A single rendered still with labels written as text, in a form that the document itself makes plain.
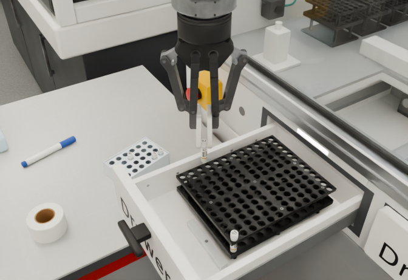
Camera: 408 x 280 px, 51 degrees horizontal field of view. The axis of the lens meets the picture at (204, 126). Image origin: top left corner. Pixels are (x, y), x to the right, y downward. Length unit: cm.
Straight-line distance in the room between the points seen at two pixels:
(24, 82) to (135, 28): 163
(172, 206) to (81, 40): 73
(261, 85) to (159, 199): 30
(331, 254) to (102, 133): 61
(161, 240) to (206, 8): 33
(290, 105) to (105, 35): 75
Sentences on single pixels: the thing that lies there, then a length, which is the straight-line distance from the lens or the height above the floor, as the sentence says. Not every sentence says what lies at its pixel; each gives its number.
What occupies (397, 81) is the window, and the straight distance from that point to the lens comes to 67.
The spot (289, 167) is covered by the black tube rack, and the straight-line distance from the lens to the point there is 81.
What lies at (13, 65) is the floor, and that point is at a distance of 321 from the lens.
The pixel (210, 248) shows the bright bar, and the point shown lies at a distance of 74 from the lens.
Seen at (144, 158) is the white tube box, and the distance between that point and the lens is 99.
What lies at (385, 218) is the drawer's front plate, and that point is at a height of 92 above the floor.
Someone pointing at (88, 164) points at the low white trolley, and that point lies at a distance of 104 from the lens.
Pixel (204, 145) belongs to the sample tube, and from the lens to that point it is 72.
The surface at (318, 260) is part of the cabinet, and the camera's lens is 98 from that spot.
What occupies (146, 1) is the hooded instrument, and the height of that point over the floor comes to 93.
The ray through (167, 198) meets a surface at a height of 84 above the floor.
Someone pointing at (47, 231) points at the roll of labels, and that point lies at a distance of 88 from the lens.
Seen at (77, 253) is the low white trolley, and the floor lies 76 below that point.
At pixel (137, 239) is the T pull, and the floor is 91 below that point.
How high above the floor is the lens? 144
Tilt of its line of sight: 38 degrees down
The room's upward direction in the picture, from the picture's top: straight up
